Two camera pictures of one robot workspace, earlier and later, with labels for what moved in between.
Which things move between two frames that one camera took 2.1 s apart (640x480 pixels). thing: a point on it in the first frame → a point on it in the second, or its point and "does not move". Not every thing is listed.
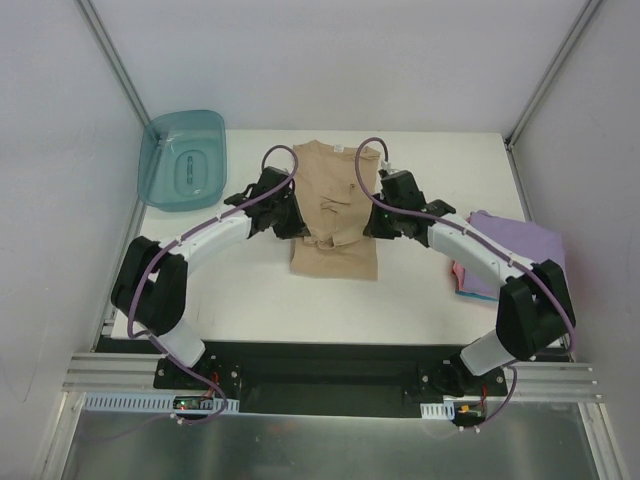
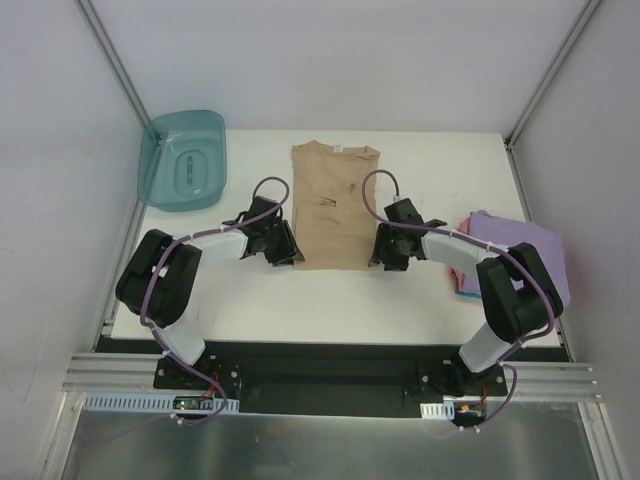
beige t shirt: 333,206 does not move
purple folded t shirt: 531,241 does not move
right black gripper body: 376,223 → 385,248
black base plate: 323,379 does not move
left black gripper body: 291,223 → 284,245
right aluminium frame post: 550,73 does not move
